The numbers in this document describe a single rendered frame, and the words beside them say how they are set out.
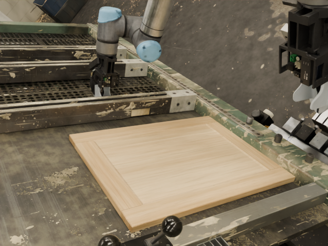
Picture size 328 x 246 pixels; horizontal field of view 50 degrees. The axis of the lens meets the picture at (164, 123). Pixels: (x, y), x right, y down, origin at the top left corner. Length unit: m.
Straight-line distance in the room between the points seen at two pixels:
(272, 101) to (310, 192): 1.44
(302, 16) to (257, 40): 2.30
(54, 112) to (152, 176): 0.41
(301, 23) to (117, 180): 0.61
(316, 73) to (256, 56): 2.18
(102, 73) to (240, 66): 1.64
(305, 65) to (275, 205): 0.47
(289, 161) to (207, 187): 0.31
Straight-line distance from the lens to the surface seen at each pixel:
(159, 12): 1.09
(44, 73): 1.58
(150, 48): 1.11
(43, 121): 1.19
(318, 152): 1.34
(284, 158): 1.17
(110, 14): 1.21
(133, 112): 1.31
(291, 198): 1.01
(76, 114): 1.21
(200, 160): 1.09
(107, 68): 1.26
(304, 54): 0.56
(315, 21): 0.55
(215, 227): 0.82
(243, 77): 2.66
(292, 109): 2.36
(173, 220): 0.63
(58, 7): 5.12
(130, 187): 0.92
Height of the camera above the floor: 1.93
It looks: 43 degrees down
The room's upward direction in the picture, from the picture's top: 50 degrees counter-clockwise
